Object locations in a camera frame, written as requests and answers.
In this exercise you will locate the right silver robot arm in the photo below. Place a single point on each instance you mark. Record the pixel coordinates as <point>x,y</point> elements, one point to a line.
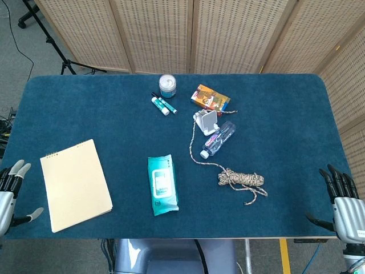
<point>352,257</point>

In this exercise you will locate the white folding phone stand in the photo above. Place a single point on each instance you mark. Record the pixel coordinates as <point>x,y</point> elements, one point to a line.
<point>209,120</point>

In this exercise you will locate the teal white glue stick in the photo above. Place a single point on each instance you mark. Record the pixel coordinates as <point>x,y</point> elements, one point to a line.
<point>160,106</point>

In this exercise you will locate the black tripod stand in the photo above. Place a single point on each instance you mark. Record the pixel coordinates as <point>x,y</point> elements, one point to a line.
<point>50,41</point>

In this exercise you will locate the dark blue table mat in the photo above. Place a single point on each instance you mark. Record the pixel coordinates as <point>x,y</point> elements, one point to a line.
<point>114,128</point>

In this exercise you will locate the spiral notebook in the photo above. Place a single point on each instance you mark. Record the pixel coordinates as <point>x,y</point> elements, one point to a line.
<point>77,185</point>

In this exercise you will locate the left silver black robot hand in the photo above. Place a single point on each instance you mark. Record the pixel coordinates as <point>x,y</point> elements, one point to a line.
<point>7,199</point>

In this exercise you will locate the woven wooden screen panel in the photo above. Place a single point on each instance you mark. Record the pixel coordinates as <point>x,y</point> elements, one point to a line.
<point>233,34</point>
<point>85,31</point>
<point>154,34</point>
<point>350,85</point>
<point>308,37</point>

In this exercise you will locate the black under-table control box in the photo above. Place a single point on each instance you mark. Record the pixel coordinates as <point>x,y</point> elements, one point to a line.
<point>308,241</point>

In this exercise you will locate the orange snack box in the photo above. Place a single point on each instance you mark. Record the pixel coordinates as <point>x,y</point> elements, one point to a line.
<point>211,97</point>

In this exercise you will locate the grey blue robot torso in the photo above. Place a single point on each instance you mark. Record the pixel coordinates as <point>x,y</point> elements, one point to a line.
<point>171,257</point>

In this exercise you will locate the white metal table leg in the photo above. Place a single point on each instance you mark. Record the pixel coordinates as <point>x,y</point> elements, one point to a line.
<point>248,257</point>

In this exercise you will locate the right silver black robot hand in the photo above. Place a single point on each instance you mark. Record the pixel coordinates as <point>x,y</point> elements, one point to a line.
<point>349,217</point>

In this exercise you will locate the clear plastic water bottle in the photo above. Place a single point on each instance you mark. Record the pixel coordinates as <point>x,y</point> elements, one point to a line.
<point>216,141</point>

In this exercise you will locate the teal wet wipes pack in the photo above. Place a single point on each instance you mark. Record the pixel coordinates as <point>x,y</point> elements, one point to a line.
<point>162,185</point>

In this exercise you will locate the yellow floor tape strip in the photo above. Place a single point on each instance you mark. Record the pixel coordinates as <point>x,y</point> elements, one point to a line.
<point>285,257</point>

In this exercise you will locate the black office chair base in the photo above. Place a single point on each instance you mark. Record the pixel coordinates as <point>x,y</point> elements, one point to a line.
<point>22,21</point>

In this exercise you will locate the white lid cream jar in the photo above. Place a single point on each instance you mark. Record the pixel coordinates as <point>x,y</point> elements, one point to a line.
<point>167,85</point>

